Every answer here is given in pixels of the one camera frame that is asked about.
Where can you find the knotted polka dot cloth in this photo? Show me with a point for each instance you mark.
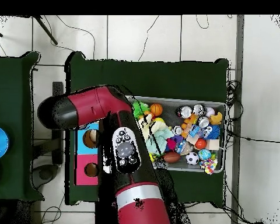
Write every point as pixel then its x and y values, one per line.
pixel 208 166

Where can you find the blue globe ball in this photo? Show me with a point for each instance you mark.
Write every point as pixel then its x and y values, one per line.
pixel 204 154

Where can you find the long black tripod leg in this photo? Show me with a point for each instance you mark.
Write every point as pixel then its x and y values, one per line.
pixel 46 31

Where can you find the wooden three-hole box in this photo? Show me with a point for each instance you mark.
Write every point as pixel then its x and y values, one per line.
pixel 84 149

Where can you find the dark green side tablecloth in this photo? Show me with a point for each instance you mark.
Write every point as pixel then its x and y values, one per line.
pixel 11 93

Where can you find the large blue spiky puffer toy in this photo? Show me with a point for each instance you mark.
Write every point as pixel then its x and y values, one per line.
pixel 213 131

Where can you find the green spiky puffer toy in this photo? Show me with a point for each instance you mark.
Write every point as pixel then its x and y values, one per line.
pixel 140 108

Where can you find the grey round floor stand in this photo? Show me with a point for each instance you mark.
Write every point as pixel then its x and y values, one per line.
pixel 45 173

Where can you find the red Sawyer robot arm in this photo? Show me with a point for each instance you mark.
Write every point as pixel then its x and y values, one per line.
pixel 91 107

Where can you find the black white soccer ball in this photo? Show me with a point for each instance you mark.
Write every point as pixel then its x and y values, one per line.
pixel 192 158

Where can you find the brown toy football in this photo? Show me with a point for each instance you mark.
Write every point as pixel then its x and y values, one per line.
pixel 171 158

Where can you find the silver mesh bin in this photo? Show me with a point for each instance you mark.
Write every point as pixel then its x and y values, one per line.
pixel 177 100

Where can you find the orange toy basketball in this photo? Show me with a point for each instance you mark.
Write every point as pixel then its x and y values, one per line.
pixel 156 109

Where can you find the light blue cloth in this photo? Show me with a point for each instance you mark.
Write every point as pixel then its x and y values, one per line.
pixel 162 138

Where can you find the black standing panel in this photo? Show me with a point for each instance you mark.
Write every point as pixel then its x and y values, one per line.
pixel 57 144

